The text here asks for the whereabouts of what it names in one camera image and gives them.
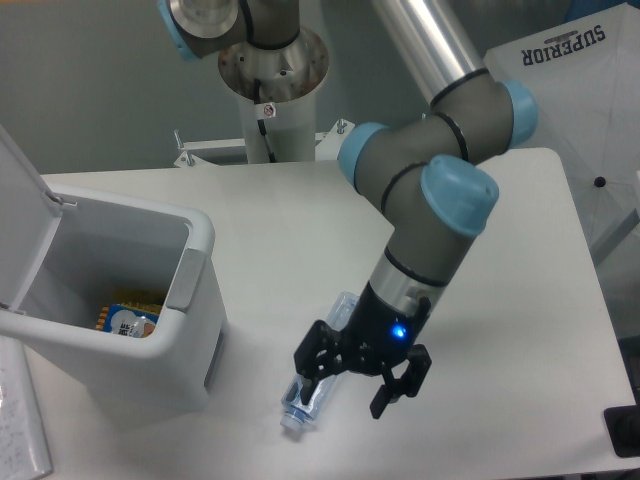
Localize white metal frame brackets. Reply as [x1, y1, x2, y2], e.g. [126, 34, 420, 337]
[173, 118, 356, 168]

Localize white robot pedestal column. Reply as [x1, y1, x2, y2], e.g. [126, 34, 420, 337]
[237, 94, 316, 164]

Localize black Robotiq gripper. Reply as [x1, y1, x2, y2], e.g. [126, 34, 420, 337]
[292, 281, 433, 420]

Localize black device at edge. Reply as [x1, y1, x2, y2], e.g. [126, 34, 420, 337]
[604, 405, 639, 458]

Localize white paper clipboard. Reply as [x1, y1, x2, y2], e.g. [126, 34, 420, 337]
[1, 337, 53, 479]

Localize yellow blue snack wrapper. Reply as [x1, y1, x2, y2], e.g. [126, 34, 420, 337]
[95, 289, 166, 339]

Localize clear crushed plastic bottle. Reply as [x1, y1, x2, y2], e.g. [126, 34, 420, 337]
[279, 290, 361, 432]

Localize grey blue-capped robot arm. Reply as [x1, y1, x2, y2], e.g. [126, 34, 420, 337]
[158, 1, 538, 418]

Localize white open trash can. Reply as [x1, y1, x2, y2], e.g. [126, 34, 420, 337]
[1, 134, 227, 410]

